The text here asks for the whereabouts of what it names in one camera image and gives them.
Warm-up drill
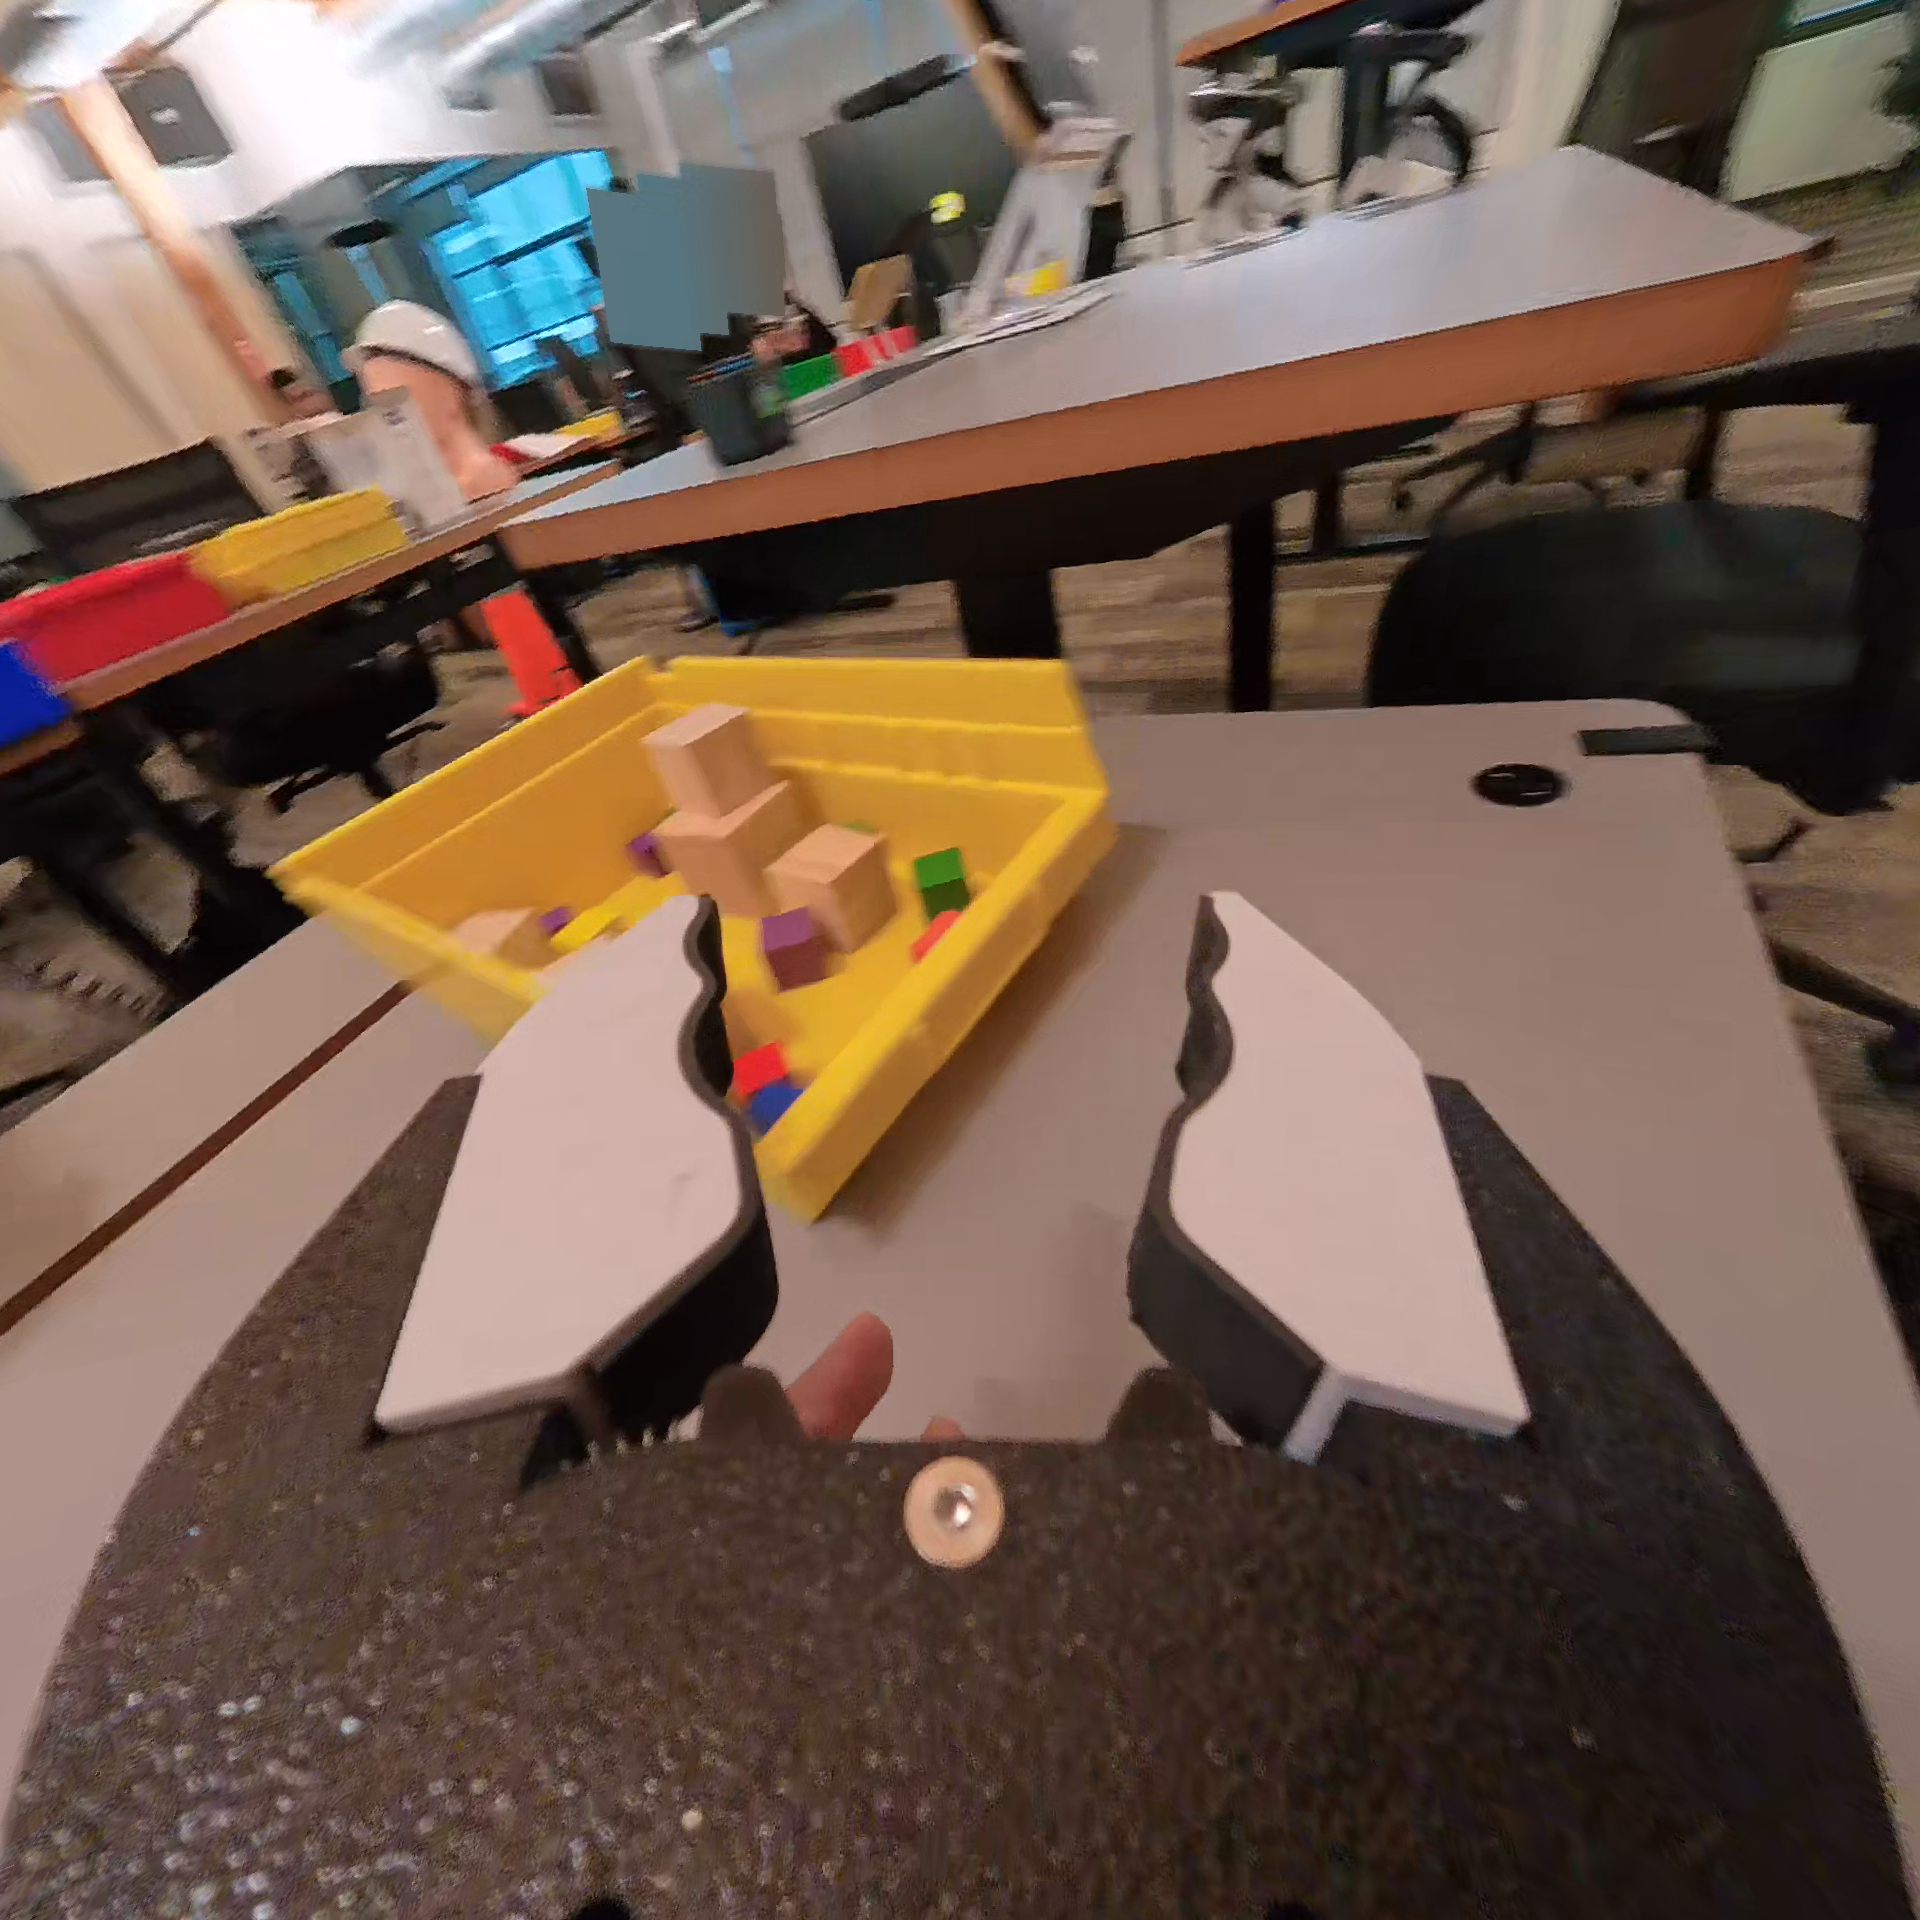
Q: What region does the pile of small coloured cubes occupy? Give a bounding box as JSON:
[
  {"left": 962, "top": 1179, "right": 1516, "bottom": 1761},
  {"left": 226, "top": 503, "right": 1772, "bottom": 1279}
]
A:
[{"left": 540, "top": 815, "right": 976, "bottom": 1143}]

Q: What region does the red storage bin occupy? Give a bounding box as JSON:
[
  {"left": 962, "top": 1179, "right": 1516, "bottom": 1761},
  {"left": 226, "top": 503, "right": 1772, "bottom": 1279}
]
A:
[{"left": 0, "top": 550, "right": 233, "bottom": 684}]

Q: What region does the yellow plastic box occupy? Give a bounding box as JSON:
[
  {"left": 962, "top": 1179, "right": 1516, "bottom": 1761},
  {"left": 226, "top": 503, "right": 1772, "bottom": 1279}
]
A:
[{"left": 271, "top": 652, "right": 1121, "bottom": 1221}]

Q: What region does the person's left hand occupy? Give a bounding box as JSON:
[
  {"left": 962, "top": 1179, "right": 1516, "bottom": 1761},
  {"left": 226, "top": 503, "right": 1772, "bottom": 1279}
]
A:
[{"left": 786, "top": 1315, "right": 970, "bottom": 1447}]

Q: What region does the white hard hat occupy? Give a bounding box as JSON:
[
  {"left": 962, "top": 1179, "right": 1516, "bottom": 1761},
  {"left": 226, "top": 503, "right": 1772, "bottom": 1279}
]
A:
[{"left": 343, "top": 300, "right": 485, "bottom": 389}]

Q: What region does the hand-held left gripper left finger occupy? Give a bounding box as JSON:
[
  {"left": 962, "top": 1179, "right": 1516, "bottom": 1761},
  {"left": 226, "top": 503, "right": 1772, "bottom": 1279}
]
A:
[{"left": 372, "top": 894, "right": 781, "bottom": 1443}]

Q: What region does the black pen cup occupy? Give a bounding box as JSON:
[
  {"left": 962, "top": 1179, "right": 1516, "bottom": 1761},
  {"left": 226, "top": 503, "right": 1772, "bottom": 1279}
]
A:
[{"left": 688, "top": 356, "right": 793, "bottom": 467}]

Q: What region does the orange traffic cone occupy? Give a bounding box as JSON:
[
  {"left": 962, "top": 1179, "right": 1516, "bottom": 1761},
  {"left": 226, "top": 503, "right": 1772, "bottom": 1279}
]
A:
[{"left": 481, "top": 587, "right": 586, "bottom": 719}]

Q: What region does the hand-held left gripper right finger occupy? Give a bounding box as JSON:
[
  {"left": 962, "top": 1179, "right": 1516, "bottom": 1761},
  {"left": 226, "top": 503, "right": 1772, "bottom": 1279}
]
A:
[{"left": 1125, "top": 892, "right": 1535, "bottom": 1464}]

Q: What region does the grey table with brown edge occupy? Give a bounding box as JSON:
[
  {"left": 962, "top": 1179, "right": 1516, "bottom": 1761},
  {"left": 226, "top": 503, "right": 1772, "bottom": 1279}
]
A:
[
  {"left": 0, "top": 457, "right": 625, "bottom": 781},
  {"left": 503, "top": 142, "right": 1825, "bottom": 705}
]

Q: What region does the yellow storage bin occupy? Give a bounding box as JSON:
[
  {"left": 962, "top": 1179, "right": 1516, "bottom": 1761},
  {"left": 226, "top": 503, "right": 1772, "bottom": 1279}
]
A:
[{"left": 188, "top": 486, "right": 410, "bottom": 601}]

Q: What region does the blue storage bin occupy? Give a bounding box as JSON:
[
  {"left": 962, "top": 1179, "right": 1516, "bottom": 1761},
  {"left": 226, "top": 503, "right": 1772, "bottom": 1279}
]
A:
[{"left": 0, "top": 641, "right": 79, "bottom": 748}]

